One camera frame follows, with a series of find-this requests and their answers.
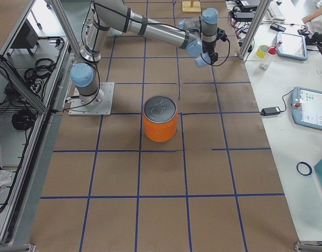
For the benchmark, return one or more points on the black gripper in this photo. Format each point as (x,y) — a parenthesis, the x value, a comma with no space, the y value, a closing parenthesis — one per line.
(209,48)

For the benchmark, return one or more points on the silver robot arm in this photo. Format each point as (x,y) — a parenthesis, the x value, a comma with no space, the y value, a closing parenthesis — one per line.
(197,36)

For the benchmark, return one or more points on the teach pendant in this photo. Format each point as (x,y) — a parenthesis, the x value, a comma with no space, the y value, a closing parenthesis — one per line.
(291,46)
(306,105)

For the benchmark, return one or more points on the clear bottle red cap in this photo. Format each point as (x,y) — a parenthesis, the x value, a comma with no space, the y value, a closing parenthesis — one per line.
(268,58)

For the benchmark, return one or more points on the aluminium frame post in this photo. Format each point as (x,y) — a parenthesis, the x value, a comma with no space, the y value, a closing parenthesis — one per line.
(256,21)

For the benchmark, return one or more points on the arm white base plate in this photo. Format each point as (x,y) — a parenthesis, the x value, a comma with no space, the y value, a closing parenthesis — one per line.
(98,104)

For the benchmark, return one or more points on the yellow tape roll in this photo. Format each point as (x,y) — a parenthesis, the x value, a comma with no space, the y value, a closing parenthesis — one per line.
(262,51)

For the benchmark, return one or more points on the orange can with metal lid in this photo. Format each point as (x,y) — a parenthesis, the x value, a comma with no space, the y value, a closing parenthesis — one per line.
(159,118)

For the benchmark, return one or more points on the black power adapter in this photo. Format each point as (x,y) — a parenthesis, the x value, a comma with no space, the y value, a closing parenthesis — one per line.
(270,111)

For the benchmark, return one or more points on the upper teach pendant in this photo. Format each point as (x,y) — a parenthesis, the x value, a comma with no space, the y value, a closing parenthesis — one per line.
(291,46)

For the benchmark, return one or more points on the wooden mug stand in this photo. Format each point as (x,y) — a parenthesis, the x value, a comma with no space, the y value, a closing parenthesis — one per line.
(191,6)

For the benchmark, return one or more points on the lower teach pendant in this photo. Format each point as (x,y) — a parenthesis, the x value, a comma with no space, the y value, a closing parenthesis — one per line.
(306,105)

